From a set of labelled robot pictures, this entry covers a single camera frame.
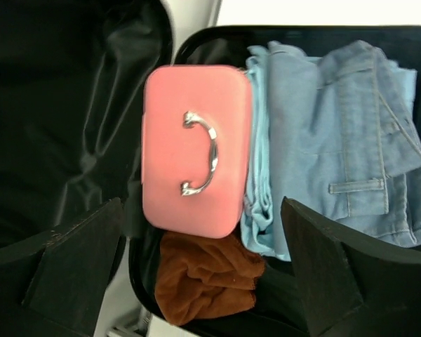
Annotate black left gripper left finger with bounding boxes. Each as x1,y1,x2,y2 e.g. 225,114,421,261
0,198,124,336

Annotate rust brown towel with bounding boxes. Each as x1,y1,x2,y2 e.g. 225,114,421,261
154,232,265,326

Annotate black open suitcase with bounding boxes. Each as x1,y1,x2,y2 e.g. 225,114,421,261
0,1,421,336

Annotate pink vanity case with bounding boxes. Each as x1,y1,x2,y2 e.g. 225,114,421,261
141,65,252,239

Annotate light blue trousers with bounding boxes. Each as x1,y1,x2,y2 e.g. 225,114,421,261
240,46,290,262

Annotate grey-blue shorts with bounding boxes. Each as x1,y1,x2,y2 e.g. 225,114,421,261
267,41,421,252

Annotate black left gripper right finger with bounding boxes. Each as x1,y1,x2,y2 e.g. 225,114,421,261
281,198,421,336

